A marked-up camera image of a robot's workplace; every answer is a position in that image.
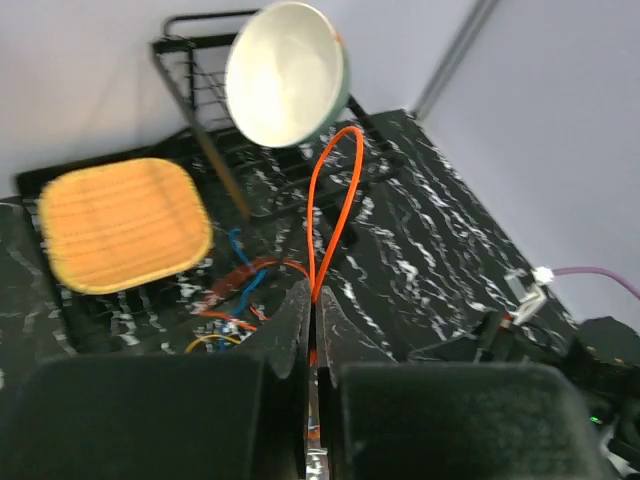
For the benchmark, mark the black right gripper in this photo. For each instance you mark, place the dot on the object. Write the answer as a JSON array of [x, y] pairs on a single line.
[[495, 337]]

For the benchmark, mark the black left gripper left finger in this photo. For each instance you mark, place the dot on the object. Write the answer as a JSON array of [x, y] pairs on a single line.
[[265, 395]]

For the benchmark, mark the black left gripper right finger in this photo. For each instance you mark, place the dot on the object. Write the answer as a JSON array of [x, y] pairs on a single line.
[[339, 342]]

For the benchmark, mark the white ceramic bowl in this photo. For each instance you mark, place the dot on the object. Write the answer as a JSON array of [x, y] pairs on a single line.
[[287, 75]]

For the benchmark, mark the black wire dish rack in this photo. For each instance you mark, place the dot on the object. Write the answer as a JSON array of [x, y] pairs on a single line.
[[264, 184]]

